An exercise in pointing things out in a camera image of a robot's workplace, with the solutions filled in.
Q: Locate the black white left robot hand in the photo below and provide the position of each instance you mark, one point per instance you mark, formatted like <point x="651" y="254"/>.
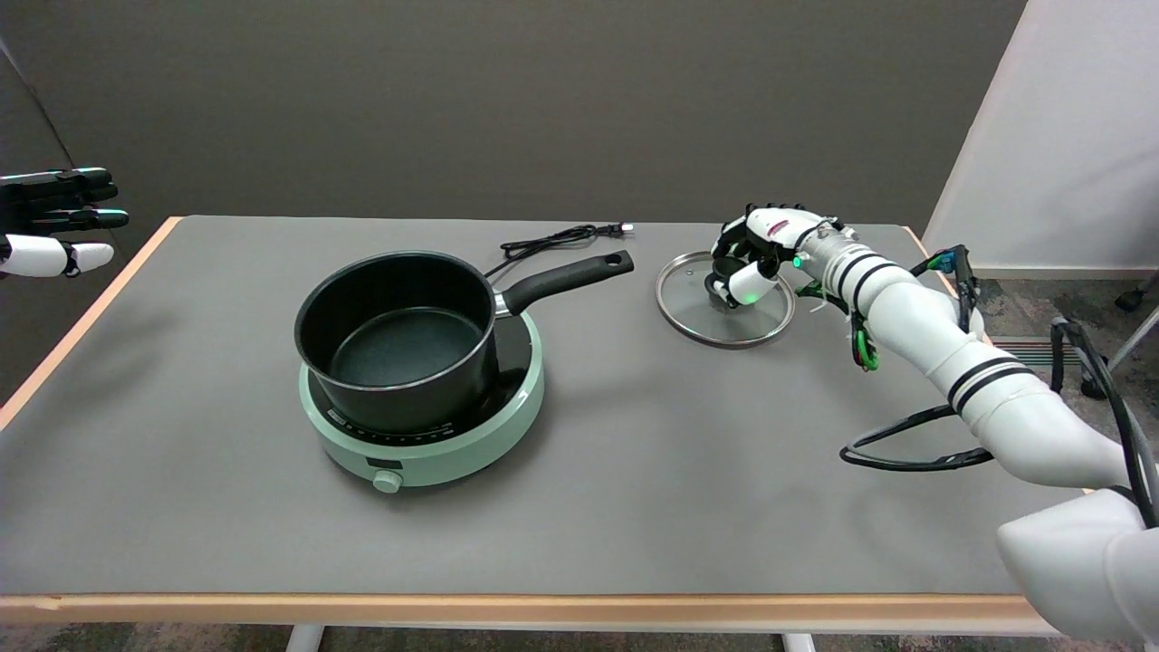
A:
<point x="36" y="255"/>

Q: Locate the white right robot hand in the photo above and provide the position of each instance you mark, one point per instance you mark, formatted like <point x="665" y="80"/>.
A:
<point x="774" y="231"/>

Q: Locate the glass pot lid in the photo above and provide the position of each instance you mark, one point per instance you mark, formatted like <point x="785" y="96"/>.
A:
<point x="688" y="299"/>

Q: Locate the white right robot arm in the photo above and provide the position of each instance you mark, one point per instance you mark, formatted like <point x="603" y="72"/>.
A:
<point x="914" y="308"/>

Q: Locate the floor vent grille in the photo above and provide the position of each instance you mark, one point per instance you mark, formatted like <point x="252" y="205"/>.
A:
<point x="1028" y="346"/>

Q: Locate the black chair caster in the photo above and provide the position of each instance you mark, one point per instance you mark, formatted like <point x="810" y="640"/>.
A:
<point x="1127" y="299"/>

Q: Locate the green induction cooker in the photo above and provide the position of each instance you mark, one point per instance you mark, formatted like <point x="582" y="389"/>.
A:
<point x="471" y="453"/>

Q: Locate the grey chair leg with caster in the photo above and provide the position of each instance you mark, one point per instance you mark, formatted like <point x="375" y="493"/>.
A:
<point x="1143" y="337"/>

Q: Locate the white table leg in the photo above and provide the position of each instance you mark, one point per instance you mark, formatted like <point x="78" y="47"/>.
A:
<point x="799" y="644"/>
<point x="306" y="639"/>

